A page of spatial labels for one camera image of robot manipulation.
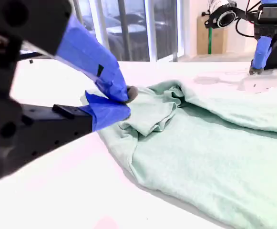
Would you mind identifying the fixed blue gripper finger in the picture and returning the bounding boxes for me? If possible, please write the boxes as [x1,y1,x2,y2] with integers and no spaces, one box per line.
[248,37,273,75]
[16,91,132,167]

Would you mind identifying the pale green T-shirt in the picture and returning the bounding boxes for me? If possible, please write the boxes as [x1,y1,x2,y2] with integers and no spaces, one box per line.
[80,80,277,229]

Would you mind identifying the brown cardboard box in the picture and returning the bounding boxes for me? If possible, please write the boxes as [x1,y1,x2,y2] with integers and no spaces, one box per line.
[196,16,228,56]

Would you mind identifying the green pole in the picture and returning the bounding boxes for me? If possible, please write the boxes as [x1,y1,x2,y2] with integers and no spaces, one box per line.
[206,22,213,55]

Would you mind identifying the camera black stalk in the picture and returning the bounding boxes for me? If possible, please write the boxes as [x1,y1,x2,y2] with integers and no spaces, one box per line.
[233,6,256,22]

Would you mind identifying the camera black cable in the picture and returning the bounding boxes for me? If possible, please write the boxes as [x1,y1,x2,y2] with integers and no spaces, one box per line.
[235,0,259,38]

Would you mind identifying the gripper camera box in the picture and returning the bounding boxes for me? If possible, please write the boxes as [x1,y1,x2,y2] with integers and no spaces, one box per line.
[204,0,239,30]

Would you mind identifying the glass window wall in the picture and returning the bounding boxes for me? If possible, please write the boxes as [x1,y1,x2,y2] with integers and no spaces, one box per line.
[73,0,185,63]

